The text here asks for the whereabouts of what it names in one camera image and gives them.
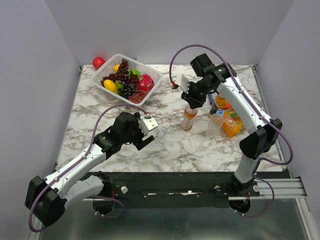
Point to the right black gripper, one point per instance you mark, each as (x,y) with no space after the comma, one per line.
(192,101)

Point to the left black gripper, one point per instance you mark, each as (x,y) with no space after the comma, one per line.
(140,144)

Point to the tall orange drink bottle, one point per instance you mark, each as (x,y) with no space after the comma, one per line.
(189,117)

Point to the small orange juice bottle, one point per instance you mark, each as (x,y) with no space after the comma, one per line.
(219,102)

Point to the blue white bottle cap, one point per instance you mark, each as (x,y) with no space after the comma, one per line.
(220,112)

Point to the clear plastic bottle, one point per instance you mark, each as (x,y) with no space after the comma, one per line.
(214,125)

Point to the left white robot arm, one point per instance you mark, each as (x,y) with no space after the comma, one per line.
(47,198)

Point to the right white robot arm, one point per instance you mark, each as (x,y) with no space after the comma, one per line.
(262,130)

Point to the blue toothpaste box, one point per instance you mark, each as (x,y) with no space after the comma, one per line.
(210,98)

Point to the orange snack bag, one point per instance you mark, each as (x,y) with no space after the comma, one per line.
(232,124)

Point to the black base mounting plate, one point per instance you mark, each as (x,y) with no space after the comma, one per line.
(155,180)

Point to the pink dragon fruit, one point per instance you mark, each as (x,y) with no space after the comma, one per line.
(145,83)

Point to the black grape bunch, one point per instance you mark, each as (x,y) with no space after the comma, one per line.
(127,90)

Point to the green apple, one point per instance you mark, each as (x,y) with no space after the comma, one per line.
(135,72)

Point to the dark purple grape bunch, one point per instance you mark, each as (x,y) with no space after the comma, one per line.
(122,76)

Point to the yellow lemon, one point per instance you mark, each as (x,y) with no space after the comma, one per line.
(116,68)

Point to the white plastic fruit basket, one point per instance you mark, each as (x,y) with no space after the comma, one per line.
(108,68)

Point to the red apple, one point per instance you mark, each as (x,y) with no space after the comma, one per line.
(98,62)

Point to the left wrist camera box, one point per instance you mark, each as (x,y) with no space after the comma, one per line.
(147,124)

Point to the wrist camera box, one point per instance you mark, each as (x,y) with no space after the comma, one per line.
(181,81)
(147,124)

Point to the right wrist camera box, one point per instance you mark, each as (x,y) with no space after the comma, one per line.
(181,81)

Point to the aluminium frame rail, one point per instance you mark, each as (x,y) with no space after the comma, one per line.
(261,189)

